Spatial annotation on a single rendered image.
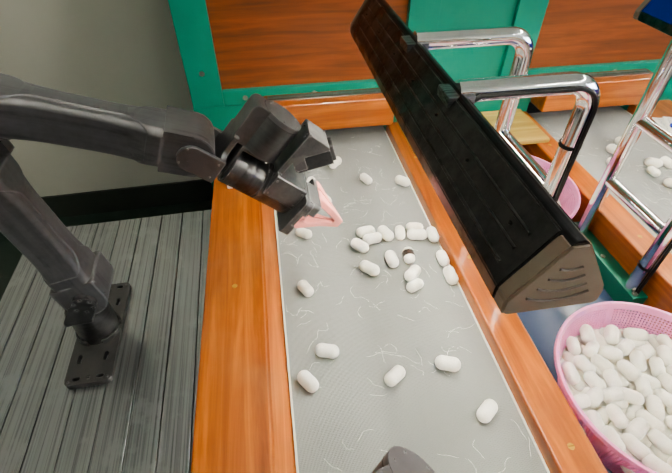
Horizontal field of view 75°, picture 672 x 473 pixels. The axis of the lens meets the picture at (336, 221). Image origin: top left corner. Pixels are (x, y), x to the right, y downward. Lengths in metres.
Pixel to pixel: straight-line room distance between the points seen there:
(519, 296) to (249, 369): 0.40
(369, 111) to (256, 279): 0.50
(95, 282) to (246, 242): 0.24
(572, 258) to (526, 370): 0.36
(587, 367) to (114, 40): 1.71
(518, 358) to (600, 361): 0.13
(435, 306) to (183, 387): 0.42
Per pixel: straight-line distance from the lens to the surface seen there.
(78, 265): 0.72
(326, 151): 0.58
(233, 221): 0.84
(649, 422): 0.74
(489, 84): 0.49
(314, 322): 0.70
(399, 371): 0.64
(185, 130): 0.56
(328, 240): 0.82
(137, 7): 1.81
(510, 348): 0.69
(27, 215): 0.67
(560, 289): 0.36
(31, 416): 0.83
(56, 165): 2.18
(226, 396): 0.63
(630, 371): 0.77
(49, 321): 0.93
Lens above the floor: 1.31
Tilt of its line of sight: 42 degrees down
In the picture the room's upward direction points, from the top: straight up
